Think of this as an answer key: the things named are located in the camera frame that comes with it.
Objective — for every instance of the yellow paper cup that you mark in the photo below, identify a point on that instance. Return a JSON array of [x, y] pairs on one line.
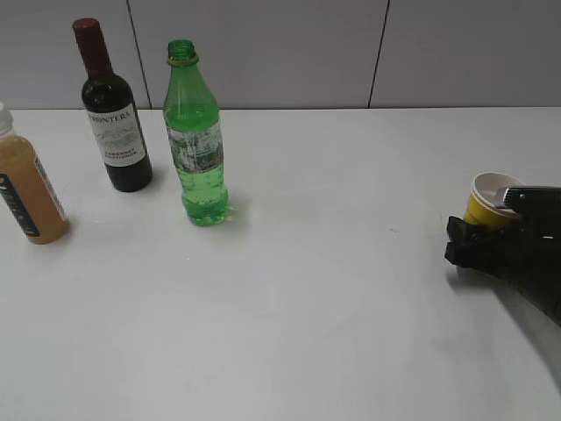
[[480, 208]]

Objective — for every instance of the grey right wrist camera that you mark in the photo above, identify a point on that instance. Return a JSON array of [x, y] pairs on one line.
[[532, 195]]

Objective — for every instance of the green sprite bottle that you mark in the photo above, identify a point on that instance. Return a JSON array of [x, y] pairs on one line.
[[191, 114]]

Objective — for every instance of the orange juice bottle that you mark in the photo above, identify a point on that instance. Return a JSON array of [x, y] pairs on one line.
[[26, 188]]

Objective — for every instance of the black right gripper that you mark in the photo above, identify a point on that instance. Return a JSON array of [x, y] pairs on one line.
[[529, 250]]

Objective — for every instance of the dark red wine bottle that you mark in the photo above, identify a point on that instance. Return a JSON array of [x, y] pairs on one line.
[[111, 112]]

